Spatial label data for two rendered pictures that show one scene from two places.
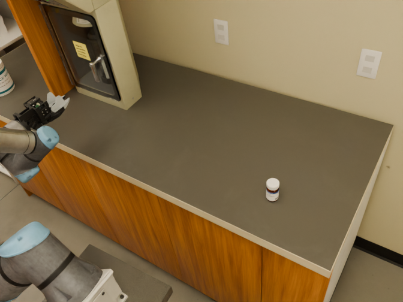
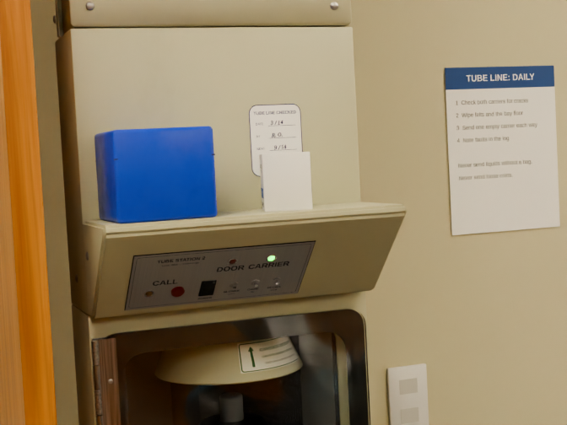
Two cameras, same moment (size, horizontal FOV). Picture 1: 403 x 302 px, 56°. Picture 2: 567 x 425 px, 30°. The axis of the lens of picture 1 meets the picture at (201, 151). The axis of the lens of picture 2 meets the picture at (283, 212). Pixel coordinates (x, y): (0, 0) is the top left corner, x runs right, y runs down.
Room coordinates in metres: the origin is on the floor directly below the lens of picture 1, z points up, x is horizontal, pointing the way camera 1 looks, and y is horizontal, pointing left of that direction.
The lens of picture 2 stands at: (0.82, 1.39, 1.57)
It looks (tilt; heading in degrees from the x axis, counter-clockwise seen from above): 3 degrees down; 301
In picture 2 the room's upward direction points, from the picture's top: 3 degrees counter-clockwise
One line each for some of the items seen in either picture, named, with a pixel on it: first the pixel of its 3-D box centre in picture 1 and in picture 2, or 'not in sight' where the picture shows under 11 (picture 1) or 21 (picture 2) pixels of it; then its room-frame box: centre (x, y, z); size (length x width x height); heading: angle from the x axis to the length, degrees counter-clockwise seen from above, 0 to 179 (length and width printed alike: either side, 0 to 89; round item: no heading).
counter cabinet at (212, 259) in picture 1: (158, 172); not in sight; (1.40, 0.25, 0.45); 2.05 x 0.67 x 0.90; 51
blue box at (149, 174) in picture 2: not in sight; (154, 174); (1.48, 0.54, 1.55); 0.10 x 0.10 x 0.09; 51
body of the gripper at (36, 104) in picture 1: (33, 115); not in sight; (1.11, 0.58, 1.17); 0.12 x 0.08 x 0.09; 141
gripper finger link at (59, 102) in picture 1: (60, 102); not in sight; (1.18, 0.49, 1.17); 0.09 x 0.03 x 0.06; 136
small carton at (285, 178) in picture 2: not in sight; (285, 181); (1.39, 0.43, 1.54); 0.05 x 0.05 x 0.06; 35
